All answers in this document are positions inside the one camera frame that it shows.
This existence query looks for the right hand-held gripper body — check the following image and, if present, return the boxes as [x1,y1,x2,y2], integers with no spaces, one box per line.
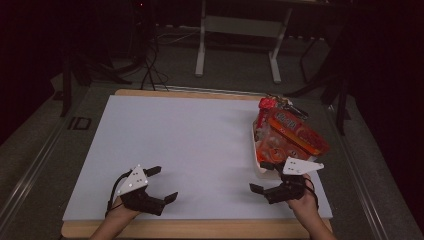
[264,156,325,205]

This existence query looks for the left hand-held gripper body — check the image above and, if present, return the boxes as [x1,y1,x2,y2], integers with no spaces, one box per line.
[114,164,167,217]

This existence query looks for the white compartment tray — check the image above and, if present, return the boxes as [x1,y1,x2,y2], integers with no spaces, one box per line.
[250,121,285,180]

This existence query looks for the orange snack packet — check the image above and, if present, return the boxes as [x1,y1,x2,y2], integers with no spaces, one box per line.
[254,107,331,165]

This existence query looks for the red and black food packet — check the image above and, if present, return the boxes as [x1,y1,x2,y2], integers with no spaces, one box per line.
[258,95,310,121]

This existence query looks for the person's right hand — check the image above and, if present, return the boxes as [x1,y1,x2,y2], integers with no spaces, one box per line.
[286,173,322,222]

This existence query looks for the person's left hand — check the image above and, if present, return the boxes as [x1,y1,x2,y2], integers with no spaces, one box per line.
[105,195,143,225]

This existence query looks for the black metal stand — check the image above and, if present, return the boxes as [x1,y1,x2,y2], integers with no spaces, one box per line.
[284,19,352,136]

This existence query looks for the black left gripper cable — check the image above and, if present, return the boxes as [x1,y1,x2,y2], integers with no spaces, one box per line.
[105,169,134,218]

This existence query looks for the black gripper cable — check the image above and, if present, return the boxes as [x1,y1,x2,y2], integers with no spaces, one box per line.
[304,177,321,210]
[105,169,134,218]

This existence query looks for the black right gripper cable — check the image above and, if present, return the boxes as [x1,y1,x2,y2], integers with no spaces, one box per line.
[304,177,321,210]

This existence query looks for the black rectangular floor bracket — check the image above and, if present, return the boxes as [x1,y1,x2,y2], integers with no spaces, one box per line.
[67,116,92,131]

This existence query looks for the black floor cables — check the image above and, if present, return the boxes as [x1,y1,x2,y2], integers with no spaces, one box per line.
[139,42,170,92]

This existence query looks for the white metal desk frame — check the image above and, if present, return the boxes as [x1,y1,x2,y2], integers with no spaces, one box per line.
[194,0,294,85]

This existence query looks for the white floor cable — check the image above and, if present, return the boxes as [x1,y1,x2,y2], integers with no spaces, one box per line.
[155,23,202,46]

